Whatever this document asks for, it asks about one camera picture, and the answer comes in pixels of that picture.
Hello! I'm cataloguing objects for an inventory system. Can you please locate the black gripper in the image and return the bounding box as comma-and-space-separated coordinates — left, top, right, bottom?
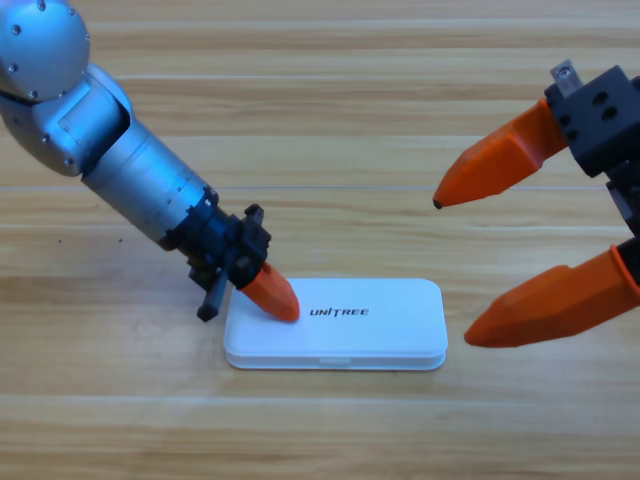
432, 59, 640, 241
172, 199, 302, 323

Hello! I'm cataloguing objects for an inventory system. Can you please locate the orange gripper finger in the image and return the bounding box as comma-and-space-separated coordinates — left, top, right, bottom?
463, 237, 640, 350

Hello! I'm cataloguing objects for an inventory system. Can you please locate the white Unitree pencil case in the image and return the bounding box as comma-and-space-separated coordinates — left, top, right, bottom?
223, 277, 449, 372

